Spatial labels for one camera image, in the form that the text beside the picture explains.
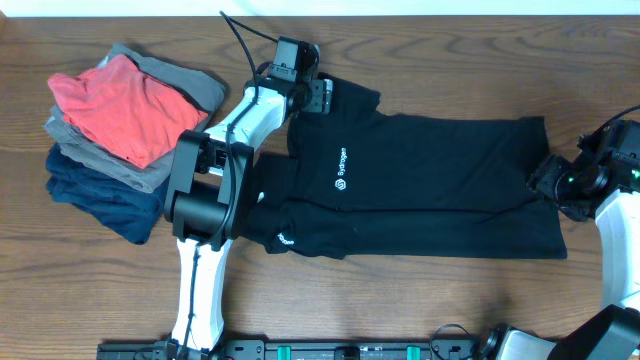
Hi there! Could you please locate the black polo shirt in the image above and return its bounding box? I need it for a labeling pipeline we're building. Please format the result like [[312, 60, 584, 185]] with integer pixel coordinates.
[[244, 79, 567, 259]]

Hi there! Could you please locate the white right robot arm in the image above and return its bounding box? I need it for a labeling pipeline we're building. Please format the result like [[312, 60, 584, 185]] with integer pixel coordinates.
[[487, 153, 639, 360]]

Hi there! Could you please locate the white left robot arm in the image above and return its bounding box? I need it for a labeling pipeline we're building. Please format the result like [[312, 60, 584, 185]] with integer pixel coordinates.
[[164, 75, 333, 359]]

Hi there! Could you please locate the grey folded shirt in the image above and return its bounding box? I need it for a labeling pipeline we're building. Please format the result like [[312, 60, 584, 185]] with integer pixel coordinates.
[[44, 43, 226, 193]]

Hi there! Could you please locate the red folded shirt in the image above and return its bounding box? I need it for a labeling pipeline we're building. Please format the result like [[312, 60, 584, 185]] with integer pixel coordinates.
[[48, 55, 207, 169]]

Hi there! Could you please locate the navy folded shirt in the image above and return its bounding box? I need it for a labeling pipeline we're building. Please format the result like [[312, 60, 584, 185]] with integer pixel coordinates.
[[45, 144, 168, 245]]

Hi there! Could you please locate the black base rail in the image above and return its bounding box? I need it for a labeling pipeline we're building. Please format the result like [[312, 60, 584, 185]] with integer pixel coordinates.
[[96, 339, 477, 360]]

